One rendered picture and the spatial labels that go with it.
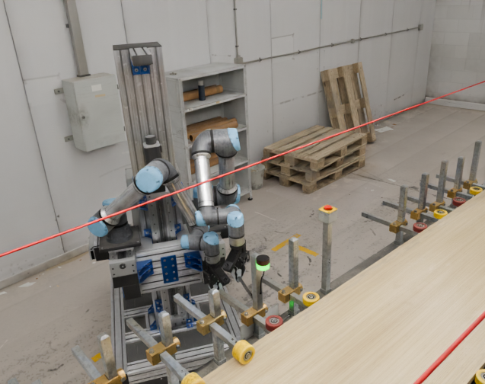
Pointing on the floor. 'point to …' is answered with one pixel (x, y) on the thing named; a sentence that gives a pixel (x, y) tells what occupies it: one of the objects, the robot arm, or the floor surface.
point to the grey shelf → (233, 105)
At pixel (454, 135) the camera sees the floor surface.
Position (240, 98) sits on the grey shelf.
